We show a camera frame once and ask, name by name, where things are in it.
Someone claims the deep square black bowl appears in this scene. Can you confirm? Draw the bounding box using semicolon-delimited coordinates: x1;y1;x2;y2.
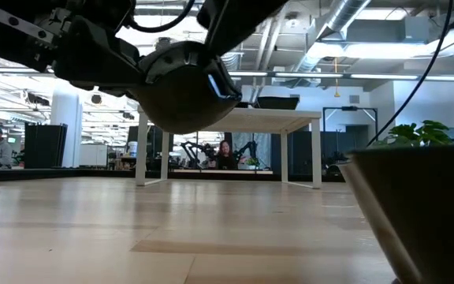
255;95;300;111

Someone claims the black tubular stand frame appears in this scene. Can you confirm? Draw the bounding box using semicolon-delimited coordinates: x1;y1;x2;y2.
322;105;379;159

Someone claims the yellow hanging tag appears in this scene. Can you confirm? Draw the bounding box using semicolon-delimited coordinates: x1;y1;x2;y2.
333;58;341;99

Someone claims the green plant in white pot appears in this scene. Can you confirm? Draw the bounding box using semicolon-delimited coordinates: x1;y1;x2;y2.
372;120;454;153

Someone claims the black planter edge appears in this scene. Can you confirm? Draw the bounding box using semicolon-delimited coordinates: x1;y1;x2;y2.
336;144;454;284

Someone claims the oval leaf black plate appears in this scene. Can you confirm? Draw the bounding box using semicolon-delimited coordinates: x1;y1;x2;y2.
131;40;244;136

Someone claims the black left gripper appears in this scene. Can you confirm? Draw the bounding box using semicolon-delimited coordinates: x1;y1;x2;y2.
0;0;145;98

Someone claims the long ceiling light strip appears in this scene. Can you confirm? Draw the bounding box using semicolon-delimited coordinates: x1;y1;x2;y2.
0;66;454;82

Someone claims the white building column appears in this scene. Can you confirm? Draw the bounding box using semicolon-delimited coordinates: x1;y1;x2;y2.
50;87;84;169

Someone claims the silver ventilation duct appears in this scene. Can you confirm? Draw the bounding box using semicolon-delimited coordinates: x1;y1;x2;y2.
218;50;247;104
289;0;372;86

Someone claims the white small table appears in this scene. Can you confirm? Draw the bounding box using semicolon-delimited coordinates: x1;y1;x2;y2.
135;106;322;189

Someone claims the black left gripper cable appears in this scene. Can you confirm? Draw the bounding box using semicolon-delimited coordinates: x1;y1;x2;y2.
127;0;197;34

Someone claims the black room divider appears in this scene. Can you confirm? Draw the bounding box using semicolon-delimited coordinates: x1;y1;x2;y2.
24;123;69;169
270;130;348;177

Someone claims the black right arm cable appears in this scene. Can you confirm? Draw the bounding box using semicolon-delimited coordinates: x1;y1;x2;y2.
367;0;454;147

